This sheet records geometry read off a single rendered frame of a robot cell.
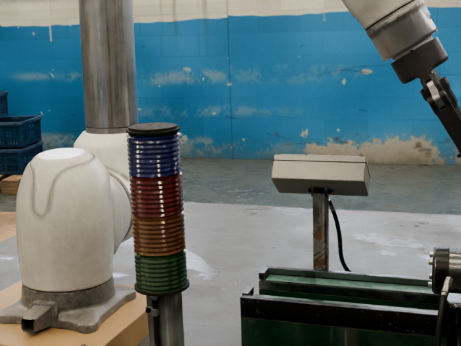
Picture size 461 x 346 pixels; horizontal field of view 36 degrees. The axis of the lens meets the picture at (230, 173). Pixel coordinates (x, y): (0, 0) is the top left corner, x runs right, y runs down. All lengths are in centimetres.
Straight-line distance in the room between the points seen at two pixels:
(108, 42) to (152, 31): 581
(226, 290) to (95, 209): 39
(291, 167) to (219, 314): 30
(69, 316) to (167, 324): 38
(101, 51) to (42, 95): 646
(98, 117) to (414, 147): 544
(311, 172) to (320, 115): 541
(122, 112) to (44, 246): 31
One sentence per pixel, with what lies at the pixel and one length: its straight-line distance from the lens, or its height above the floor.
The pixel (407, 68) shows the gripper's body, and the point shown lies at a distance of 105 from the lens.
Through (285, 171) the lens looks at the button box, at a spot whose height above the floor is 106.
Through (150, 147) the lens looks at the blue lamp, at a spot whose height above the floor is 120.
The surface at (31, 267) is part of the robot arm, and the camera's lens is 121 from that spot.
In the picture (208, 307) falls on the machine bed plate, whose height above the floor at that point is 80.
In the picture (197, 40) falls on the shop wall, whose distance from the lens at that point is 697.
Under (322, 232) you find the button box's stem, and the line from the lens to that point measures 134.
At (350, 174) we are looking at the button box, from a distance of 128.
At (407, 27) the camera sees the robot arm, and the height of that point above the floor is 131.
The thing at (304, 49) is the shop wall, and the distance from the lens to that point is 668.
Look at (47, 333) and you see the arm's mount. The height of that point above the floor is 85.
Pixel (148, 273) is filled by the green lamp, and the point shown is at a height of 106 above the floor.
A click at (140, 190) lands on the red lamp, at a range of 79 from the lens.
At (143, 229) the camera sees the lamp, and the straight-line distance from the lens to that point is 80.
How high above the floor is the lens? 133
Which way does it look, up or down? 12 degrees down
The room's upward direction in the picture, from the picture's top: 2 degrees counter-clockwise
